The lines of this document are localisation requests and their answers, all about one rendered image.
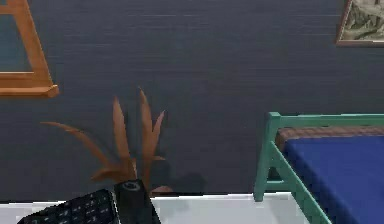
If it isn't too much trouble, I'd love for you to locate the brown checked pillow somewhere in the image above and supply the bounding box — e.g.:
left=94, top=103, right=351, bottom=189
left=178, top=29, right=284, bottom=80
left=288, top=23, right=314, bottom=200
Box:
left=275, top=125, right=384, bottom=152

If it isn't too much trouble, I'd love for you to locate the black box with ring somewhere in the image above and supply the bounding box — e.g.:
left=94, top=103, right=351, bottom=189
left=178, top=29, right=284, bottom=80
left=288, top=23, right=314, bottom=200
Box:
left=113, top=179, right=162, bottom=224

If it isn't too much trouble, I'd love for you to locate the brown leafed house plant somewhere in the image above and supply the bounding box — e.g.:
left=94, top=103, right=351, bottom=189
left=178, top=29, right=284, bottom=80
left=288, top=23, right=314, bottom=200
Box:
left=40, top=87, right=174, bottom=197

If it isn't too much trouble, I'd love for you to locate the brown framed landscape picture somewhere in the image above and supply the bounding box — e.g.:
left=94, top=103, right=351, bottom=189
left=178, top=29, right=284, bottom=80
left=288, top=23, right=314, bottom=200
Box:
left=334, top=0, right=384, bottom=47

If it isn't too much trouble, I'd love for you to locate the orange wooden framed window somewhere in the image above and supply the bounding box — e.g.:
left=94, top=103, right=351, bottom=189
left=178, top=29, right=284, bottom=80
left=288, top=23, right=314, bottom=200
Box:
left=0, top=0, right=60, bottom=99

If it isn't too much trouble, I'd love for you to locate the black keyboard with pale keys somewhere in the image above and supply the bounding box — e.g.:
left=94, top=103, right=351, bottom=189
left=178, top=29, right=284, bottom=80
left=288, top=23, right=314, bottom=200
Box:
left=17, top=188, right=120, bottom=224

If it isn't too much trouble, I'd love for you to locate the green framed bed blue mattress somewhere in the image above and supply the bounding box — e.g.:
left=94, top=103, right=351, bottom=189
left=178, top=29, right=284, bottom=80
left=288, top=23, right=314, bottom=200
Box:
left=253, top=111, right=384, bottom=224

